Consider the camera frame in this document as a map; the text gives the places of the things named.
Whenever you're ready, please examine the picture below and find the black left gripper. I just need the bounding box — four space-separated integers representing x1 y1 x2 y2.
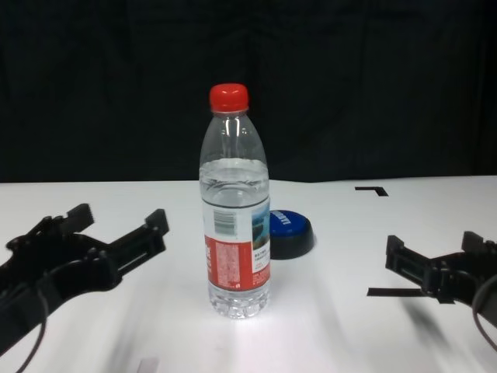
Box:
0 204 170 333

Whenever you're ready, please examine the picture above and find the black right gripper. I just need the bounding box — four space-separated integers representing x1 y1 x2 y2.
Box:
385 231 497 312

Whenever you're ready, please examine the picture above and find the clear water bottle red cap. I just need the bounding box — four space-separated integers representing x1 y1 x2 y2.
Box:
198 82 272 319

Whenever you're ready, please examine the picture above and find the black T-shaped tape mark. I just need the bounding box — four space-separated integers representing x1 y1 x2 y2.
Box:
367 287 456 305

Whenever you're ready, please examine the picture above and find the blue round lid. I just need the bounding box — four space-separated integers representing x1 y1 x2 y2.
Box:
269 208 316 260

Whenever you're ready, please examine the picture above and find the black curtain backdrop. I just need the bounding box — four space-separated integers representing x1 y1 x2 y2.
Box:
0 0 497 184

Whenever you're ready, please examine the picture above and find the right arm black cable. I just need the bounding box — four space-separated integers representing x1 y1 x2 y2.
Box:
471 274 497 347

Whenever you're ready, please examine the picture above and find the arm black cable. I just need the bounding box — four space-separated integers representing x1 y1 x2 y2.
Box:
471 274 497 347
15 285 50 373

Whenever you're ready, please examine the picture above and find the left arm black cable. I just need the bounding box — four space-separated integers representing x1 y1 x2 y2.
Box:
15 285 50 373

